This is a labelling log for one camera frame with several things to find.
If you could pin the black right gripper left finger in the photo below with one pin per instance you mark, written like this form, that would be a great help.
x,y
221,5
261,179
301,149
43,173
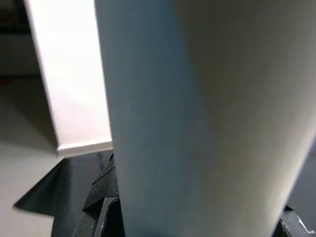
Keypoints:
x,y
103,190

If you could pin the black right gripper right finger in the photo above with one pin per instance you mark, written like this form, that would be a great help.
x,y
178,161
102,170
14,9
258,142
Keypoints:
x,y
293,222

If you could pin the white plastic table leg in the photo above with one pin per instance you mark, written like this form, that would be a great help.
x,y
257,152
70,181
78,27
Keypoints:
x,y
197,111

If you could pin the black tablecloth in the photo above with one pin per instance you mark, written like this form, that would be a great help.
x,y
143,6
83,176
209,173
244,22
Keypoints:
x,y
61,187

